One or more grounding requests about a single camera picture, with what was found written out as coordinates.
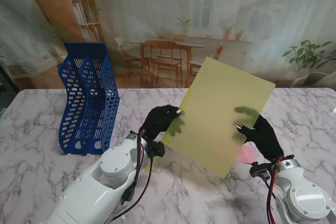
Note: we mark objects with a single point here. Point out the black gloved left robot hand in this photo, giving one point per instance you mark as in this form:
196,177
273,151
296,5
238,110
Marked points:
157,124

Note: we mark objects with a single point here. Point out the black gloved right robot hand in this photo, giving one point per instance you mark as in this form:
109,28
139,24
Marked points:
265,140

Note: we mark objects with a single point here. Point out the pink receipt paper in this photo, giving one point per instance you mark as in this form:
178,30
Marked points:
248,155

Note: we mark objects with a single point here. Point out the yellow translucent file folder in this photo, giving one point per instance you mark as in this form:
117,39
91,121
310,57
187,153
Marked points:
218,103

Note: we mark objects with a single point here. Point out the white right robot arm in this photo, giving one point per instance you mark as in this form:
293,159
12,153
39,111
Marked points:
302,195

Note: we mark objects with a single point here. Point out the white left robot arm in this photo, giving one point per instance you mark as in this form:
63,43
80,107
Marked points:
97,182

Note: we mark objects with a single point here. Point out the blue perforated file rack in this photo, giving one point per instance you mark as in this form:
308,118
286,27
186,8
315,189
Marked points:
89,98

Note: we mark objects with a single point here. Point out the printed room backdrop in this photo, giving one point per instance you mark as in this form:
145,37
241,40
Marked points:
168,19

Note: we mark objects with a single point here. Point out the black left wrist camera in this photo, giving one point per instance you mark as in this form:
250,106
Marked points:
156,150

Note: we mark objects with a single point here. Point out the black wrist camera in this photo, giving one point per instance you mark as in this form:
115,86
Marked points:
260,171
156,150

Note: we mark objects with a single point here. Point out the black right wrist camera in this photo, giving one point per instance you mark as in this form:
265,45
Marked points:
260,171

